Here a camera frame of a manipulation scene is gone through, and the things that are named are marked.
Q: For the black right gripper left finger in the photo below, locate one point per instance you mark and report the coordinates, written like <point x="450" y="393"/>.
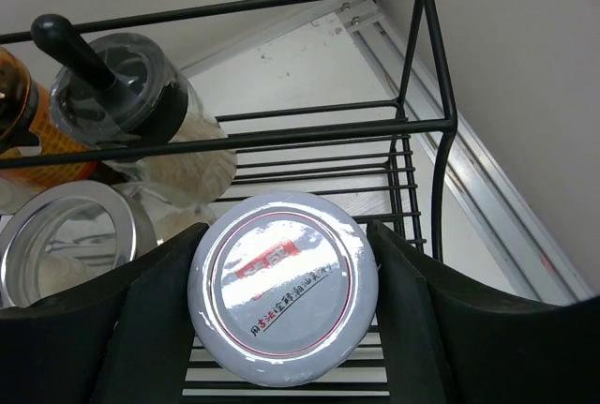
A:
<point x="123" y="337"/>

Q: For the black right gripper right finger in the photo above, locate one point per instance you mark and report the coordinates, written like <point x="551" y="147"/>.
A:
<point x="447" y="338"/>

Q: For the orange label jar red lid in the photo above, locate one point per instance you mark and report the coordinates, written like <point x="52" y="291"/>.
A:
<point x="27" y="131"/>

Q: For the black knob cap salt bottle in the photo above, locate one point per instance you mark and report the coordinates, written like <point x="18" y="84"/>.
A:
<point x="122" y="91"/>

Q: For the black wire rack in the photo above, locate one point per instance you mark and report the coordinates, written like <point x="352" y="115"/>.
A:
<point x="357" y="379"/>

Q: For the aluminium rail along wall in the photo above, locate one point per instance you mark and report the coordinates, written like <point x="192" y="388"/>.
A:
<point x="335" y="101"/>

